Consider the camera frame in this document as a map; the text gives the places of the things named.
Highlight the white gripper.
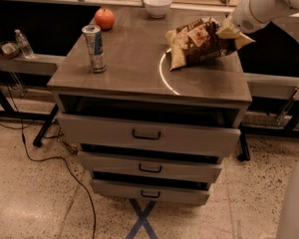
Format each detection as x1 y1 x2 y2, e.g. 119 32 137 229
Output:
216 0 268 39

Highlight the brown chip bag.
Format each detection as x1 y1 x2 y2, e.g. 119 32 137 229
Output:
165 17 254 70

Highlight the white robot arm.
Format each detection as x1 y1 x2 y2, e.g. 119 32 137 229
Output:
216 0 299 239

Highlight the redbull can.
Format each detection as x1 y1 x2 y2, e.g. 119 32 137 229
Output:
82 25 106 73

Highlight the white bowl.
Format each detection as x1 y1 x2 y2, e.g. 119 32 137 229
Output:
144 0 172 19

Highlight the orange apple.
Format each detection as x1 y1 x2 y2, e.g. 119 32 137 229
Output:
95 8 115 31

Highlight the grey drawer cabinet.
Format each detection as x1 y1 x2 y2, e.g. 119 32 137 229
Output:
48 7 251 192

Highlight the top grey drawer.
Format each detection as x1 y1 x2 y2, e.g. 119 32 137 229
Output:
57 114 240 156

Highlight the grey drawer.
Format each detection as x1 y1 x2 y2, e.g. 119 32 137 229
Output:
91 179 209 205
78 151 221 183
57 114 240 156

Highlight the middle grey drawer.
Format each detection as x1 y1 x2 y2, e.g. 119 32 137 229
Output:
78 151 221 183

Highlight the grey side bench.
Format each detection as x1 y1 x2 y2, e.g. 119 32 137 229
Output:
0 54 65 76

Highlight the bottom grey drawer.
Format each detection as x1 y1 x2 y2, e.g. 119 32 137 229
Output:
91 179 209 205

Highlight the clear water bottle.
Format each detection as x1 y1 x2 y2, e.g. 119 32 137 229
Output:
15 29 35 59

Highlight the blue tape cross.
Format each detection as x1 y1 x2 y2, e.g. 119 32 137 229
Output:
126 199 158 239

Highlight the small round dish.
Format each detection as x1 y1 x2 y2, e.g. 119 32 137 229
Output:
0 42 20 60

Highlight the black floor cable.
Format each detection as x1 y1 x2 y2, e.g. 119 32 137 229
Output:
0 50 98 239

